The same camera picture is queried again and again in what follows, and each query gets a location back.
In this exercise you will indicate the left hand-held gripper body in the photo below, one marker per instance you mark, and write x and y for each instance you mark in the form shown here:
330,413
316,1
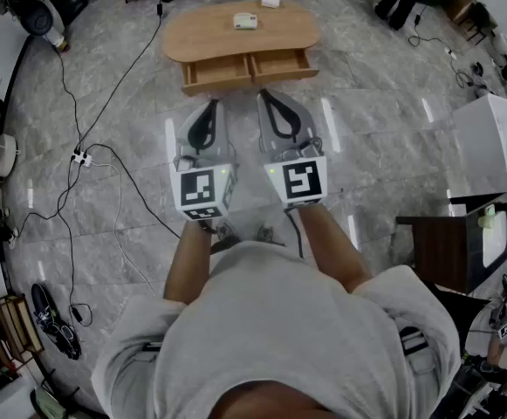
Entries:
196,186

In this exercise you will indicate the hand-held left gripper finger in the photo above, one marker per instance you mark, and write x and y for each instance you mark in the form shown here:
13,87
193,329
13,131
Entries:
184,140
222,133

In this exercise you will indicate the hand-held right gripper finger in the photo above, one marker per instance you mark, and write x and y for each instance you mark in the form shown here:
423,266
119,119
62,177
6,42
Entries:
265,129
307,131

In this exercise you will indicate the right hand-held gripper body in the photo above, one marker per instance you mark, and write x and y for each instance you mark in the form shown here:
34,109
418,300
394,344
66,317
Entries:
301,181

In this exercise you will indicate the wooden drawer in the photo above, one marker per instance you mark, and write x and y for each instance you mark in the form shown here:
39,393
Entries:
218,86

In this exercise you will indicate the pale green pouch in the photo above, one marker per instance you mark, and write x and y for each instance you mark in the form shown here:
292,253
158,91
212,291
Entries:
245,21

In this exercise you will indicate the small white box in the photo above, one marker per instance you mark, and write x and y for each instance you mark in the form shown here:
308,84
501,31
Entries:
270,1

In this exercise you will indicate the person's left forearm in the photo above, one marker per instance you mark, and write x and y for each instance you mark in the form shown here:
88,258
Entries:
187,264

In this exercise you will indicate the person's right forearm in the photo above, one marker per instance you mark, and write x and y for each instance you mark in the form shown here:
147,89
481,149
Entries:
336,251

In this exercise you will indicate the wooden oval table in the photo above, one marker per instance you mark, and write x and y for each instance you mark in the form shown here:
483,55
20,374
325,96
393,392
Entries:
205,37

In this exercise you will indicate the person's left shoe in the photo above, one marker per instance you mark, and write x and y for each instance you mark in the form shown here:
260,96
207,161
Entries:
226,231

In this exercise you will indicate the person's shoe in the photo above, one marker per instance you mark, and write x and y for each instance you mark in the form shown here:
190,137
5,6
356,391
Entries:
267,235
226,231

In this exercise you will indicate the person's right shoe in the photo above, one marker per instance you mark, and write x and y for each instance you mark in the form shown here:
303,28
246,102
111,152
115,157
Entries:
267,235

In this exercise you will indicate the white power strip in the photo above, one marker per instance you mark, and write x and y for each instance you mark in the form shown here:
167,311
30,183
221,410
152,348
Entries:
81,159

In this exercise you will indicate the person's grey t-shirt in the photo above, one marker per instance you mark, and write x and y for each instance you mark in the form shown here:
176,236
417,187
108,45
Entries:
270,321

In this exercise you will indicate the dark wooden side table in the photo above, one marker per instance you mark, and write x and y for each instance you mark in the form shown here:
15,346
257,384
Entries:
440,251

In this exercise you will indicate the white round bin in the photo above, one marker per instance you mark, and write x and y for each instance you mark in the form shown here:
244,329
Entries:
6,155

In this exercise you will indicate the white cabinet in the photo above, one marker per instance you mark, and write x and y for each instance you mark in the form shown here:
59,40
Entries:
493,133

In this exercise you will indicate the grey round appliance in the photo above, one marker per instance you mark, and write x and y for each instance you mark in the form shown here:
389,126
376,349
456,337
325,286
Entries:
39,20

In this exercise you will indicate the black device on floor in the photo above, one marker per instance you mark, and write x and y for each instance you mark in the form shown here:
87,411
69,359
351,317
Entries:
43,304

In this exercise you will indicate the wooden metal frame rack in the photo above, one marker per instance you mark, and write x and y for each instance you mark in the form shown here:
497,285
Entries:
22,317

